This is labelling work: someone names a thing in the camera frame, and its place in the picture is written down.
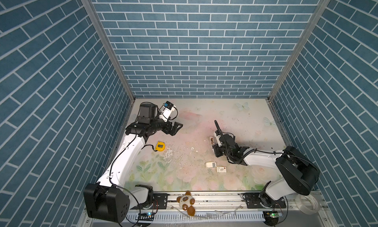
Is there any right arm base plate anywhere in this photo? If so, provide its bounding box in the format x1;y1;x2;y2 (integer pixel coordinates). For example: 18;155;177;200
241;192;287;209

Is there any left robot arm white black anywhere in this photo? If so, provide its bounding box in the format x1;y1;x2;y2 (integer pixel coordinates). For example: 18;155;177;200
83;102;183;224

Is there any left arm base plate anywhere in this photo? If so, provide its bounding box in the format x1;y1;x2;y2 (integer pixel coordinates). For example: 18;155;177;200
132;193;168;210

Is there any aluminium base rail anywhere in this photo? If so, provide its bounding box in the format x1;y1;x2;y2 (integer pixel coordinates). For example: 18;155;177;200
77;190;337;227

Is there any brown white plush toy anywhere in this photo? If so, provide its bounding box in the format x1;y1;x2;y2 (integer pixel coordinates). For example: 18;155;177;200
177;191;195;217

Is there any yellow tape measure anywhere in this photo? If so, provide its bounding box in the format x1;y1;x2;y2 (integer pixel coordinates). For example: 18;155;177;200
155;141;165;152

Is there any cardboard staple tray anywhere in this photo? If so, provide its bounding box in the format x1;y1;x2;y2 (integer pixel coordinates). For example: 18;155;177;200
205;162;217;168

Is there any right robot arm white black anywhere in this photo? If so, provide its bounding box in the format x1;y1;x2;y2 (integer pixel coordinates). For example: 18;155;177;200
210;130;320;207

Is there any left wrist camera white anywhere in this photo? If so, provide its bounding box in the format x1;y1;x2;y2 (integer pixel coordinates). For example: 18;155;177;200
159;101;177;122

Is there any white staple box sleeve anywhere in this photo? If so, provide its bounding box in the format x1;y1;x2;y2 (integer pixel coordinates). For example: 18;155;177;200
216;166;227;173

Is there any clear tape roll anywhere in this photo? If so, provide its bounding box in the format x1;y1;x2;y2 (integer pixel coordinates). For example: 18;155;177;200
295;194;320;215

